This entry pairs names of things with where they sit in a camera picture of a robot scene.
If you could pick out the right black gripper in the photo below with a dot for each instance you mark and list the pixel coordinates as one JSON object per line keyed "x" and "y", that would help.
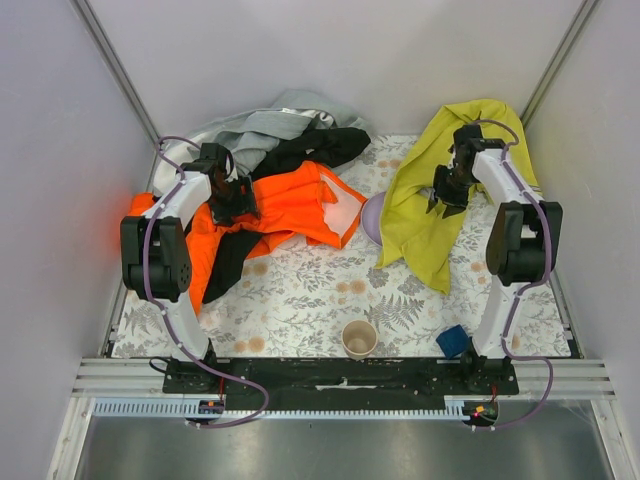
{"x": 448, "y": 192}

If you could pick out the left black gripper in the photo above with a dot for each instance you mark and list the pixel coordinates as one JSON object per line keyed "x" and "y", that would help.
{"x": 235, "y": 205}

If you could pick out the yellow cloth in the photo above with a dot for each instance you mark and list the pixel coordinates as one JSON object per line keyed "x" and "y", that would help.
{"x": 424, "y": 238}

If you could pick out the purple plate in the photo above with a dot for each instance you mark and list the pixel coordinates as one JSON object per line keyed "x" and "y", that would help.
{"x": 370, "y": 218}

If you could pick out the orange cloth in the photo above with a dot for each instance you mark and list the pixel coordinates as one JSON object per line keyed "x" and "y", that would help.
{"x": 310, "y": 201}

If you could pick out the black cloth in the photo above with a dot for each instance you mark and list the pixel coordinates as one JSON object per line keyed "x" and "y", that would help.
{"x": 331, "y": 148}
{"x": 232, "y": 252}

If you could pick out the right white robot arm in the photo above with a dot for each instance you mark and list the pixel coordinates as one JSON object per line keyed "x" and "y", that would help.
{"x": 523, "y": 244}

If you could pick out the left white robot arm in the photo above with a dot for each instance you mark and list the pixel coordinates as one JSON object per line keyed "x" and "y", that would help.
{"x": 156, "y": 261}

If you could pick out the grey cloth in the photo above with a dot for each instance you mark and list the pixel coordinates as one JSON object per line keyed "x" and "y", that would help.
{"x": 250, "y": 135}

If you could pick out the floral table mat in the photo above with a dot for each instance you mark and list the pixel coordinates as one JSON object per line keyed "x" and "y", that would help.
{"x": 296, "y": 301}

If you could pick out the blue cube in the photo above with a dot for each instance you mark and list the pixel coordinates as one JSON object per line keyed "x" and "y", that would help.
{"x": 453, "y": 342}

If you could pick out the beige paper cup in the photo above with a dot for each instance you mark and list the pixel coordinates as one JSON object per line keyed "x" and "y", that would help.
{"x": 359, "y": 339}

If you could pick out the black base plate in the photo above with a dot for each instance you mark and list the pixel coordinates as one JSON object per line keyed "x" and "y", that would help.
{"x": 338, "y": 382}

